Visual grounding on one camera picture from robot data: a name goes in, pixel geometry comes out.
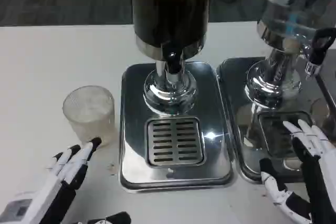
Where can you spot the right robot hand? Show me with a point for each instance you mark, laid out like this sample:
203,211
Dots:
320,171

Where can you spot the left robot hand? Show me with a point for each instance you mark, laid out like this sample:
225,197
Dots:
39,203

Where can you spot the clear ribbed glass cup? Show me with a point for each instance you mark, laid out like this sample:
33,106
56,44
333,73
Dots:
86,113

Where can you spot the steel slotted drain grid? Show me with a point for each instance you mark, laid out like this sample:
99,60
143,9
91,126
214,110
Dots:
273,129
175,142

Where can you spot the steel drip tray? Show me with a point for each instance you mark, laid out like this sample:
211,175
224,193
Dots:
236,98
215,119

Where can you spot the black dispenser tap with loop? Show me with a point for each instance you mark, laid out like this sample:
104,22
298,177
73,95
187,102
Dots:
319,51

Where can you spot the clear chrome drink dispenser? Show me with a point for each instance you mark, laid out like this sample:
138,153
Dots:
286,11

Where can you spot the dark drink dispenser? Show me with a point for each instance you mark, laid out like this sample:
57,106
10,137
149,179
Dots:
168,6

